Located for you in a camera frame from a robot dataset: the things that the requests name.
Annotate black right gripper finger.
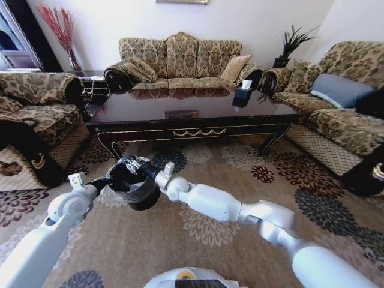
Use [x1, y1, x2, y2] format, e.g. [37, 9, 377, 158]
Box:
[122, 152, 151, 167]
[117, 158, 140, 176]

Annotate black round trash bin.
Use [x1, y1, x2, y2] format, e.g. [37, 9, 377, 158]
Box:
[103, 159, 161, 212]

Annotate floral patterned rug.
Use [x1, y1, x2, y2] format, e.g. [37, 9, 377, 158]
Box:
[0, 134, 384, 288]

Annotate dark glossy coffee table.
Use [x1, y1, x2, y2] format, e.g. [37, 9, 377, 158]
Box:
[85, 86, 302, 164]

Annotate dark side table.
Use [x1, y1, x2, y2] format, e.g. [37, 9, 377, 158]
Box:
[77, 69, 109, 105]

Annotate floral patterned cushion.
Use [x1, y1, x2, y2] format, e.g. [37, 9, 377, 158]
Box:
[283, 59, 326, 92]
[127, 57, 158, 84]

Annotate floral patterned armchair sofa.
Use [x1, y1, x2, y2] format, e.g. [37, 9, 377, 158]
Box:
[0, 71, 91, 193]

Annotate three-seat floral patterned sofa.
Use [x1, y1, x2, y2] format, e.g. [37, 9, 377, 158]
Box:
[103, 31, 272, 94]

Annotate tall glass vase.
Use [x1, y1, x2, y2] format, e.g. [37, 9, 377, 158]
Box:
[67, 47, 84, 77]

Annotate white robot front shell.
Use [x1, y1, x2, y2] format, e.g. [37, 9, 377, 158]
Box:
[145, 265, 241, 288]

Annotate black tissue box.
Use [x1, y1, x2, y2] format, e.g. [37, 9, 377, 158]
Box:
[232, 86, 252, 109]

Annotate beige quilted cushion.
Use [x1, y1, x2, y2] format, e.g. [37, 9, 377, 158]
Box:
[221, 55, 253, 82]

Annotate red decorative twigs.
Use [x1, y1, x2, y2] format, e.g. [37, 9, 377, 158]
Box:
[35, 4, 79, 61]

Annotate green spiky potted plant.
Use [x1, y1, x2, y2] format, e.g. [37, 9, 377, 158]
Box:
[272, 24, 320, 70]

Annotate floral sofa with grey cushion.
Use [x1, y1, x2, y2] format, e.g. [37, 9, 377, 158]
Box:
[263, 41, 384, 197]

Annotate grey cushion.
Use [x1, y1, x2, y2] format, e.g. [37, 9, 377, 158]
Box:
[310, 73, 376, 109]

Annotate black cushion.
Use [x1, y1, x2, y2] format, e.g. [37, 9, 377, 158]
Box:
[355, 88, 384, 121]

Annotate wall picture frame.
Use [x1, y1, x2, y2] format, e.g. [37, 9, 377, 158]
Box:
[155, 0, 209, 5]

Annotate window with white frame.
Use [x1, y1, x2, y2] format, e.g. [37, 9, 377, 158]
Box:
[0, 0, 43, 73]

